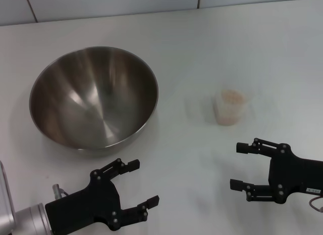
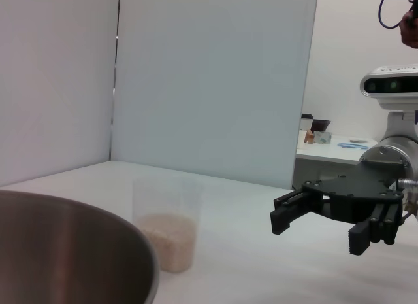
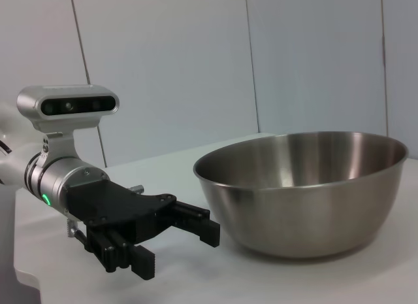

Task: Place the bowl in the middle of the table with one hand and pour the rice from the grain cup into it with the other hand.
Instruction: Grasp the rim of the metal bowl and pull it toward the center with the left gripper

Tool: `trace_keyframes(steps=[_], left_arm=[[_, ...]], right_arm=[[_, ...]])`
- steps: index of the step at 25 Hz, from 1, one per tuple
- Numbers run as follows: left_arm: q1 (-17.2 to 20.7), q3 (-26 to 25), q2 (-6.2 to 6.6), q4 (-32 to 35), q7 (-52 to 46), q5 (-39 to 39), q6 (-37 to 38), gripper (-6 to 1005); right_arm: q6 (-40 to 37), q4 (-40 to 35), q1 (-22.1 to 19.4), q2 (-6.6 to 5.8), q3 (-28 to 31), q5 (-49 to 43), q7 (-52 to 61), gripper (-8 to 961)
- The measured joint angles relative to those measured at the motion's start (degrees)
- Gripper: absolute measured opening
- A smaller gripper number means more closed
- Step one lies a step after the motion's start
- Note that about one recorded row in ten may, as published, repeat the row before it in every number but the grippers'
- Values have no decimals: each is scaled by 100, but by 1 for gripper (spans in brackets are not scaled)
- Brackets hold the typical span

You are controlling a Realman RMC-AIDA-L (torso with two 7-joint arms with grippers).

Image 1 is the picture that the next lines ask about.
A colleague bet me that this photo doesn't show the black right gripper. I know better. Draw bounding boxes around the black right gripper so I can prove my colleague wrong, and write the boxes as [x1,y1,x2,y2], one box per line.
[230,138,323,204]

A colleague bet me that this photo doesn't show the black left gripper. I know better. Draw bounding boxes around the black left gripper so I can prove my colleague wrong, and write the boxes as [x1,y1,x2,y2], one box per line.
[44,158,160,235]

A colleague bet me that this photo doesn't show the clear plastic measuring cup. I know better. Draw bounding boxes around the clear plastic measuring cup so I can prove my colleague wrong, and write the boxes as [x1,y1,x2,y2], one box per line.
[213,89,247,126]

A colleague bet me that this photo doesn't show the white rice grains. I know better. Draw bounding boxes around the white rice grains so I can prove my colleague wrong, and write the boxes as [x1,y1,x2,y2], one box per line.
[217,89,245,125]

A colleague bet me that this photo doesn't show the stainless steel mixing bowl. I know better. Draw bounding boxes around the stainless steel mixing bowl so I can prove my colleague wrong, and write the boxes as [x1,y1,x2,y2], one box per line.
[29,46,159,158]

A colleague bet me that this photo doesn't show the right gripper cable with connector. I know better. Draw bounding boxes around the right gripper cable with connector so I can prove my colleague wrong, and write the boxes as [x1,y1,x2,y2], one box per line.
[308,195,323,213]

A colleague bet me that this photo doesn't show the gripper cable with connector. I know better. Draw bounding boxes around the gripper cable with connector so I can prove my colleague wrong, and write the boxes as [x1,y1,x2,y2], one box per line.
[51,184,69,200]
[308,195,323,213]

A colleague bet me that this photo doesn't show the left gripper cable with connector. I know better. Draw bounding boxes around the left gripper cable with connector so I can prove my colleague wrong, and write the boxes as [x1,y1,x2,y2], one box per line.
[51,184,69,200]

